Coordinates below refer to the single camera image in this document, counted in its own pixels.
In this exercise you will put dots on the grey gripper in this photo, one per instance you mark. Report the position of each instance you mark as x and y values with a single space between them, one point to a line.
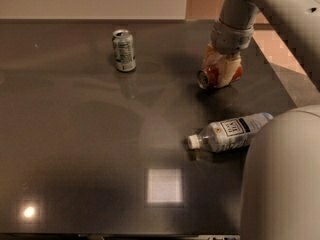
230 40

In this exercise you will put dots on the red coke can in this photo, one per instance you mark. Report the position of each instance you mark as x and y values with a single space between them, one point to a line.
214 77

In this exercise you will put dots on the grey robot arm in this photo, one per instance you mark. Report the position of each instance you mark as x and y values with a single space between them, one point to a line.
281 177

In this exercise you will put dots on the green and white soda can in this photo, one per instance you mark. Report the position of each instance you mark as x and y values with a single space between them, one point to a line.
124 53

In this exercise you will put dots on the clear plastic water bottle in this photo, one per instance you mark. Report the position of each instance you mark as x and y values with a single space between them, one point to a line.
229 134

